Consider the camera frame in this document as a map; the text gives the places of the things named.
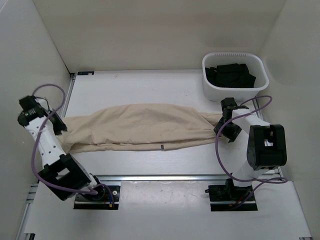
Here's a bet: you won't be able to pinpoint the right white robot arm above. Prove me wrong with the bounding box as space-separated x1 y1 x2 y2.
209 97 287 201

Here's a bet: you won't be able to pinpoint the black folded garment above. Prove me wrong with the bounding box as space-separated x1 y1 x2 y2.
205 63 256 89

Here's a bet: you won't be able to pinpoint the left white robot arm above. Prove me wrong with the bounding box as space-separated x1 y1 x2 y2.
17 95 105 201

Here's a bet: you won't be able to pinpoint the right aluminium frame rail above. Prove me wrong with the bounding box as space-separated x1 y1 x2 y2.
252 95 283 179

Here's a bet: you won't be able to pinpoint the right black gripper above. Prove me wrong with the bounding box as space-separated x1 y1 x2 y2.
213 116 243 143

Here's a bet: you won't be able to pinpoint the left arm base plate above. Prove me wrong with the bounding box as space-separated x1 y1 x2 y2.
73 181 121 211

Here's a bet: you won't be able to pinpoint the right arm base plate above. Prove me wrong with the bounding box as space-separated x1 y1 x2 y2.
204 184 258 212

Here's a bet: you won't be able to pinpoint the front aluminium rail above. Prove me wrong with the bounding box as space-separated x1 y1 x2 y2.
97 174 229 182

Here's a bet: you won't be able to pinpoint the aluminium frame rail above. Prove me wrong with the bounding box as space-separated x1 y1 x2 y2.
252 95 283 179
15 73 77 240

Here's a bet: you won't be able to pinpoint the left aluminium frame rail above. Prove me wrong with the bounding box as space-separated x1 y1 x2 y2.
15 73 77 240

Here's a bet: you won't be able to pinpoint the beige trousers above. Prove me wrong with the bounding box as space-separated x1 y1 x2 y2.
57 103 222 153

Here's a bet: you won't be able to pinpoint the white plastic basket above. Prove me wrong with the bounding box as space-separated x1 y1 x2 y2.
202 52 269 101

